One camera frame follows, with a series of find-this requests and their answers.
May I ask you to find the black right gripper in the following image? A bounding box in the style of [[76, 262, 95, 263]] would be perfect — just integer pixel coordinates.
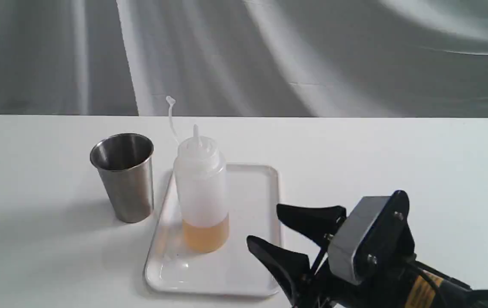
[[246, 204, 418, 308]]

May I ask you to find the translucent squeeze bottle amber liquid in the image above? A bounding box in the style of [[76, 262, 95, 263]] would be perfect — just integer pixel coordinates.
[[166, 96, 229, 253]]

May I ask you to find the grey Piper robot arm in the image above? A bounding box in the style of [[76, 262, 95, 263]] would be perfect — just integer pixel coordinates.
[[247, 191, 488, 308]]

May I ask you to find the stainless steel cup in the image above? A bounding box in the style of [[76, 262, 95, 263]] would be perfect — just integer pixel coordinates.
[[89, 133, 154, 223]]

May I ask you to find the white plastic tray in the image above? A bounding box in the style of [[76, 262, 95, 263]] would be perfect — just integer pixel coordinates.
[[144, 163, 283, 298]]

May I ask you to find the grey backdrop cloth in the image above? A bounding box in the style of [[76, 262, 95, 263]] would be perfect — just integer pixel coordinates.
[[0, 0, 488, 117]]

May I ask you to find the black camera cable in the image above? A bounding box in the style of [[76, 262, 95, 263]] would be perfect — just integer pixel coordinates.
[[402, 259, 454, 308]]

